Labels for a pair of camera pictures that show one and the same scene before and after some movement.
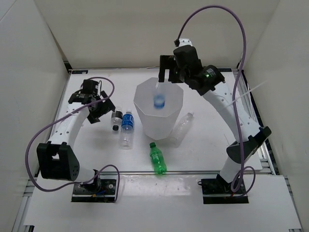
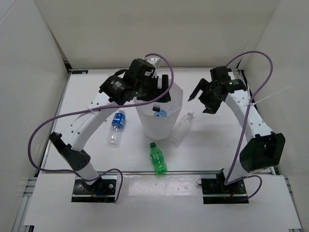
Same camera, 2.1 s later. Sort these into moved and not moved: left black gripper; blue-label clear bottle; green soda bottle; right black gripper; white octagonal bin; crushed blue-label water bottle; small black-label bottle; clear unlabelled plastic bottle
Moved: right black gripper; crushed blue-label water bottle; blue-label clear bottle; left black gripper; small black-label bottle
Not moved: white octagonal bin; clear unlabelled plastic bottle; green soda bottle
